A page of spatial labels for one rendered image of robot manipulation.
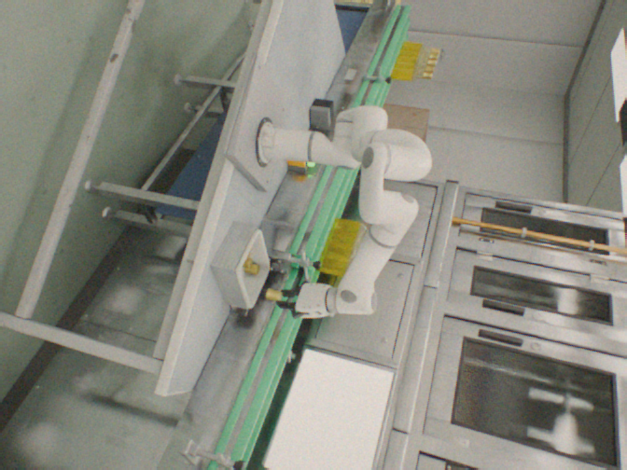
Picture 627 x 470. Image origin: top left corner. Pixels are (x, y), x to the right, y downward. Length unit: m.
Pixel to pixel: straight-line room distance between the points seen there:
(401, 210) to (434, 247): 0.84
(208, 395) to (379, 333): 0.63
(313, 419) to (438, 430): 0.40
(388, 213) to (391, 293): 0.74
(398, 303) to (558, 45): 6.39
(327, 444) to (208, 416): 0.38
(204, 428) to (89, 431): 0.50
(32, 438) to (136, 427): 0.35
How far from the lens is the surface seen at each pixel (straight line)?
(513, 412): 1.79
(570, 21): 7.72
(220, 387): 1.55
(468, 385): 1.79
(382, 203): 1.15
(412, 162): 1.20
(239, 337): 1.60
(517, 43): 7.84
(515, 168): 6.90
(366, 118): 1.37
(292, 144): 1.49
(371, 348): 1.75
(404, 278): 1.90
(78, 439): 1.89
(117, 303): 2.08
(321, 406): 1.67
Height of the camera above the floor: 1.36
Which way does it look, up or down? 14 degrees down
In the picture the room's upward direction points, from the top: 102 degrees clockwise
